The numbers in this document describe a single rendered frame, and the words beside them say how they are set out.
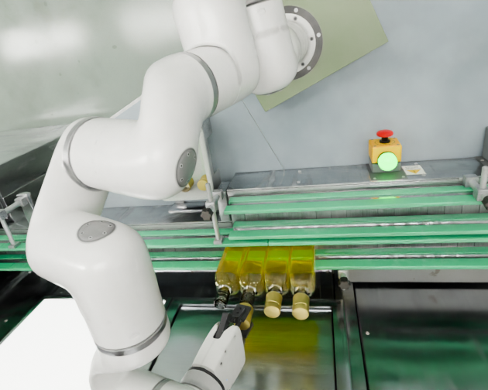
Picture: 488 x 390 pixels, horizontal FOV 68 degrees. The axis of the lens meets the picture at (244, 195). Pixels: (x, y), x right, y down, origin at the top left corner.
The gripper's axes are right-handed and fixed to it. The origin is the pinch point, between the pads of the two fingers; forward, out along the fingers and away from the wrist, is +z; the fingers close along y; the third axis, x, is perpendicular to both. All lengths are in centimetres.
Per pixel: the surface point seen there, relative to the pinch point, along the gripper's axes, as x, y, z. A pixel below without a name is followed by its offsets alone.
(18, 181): 104, 12, 28
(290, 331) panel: -5.7, -12.4, 11.3
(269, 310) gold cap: -4.8, 0.8, 3.6
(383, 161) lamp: -23, 20, 40
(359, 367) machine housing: -22.1, -14.5, 8.3
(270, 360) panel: -4.2, -12.5, 2.2
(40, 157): 108, 17, 42
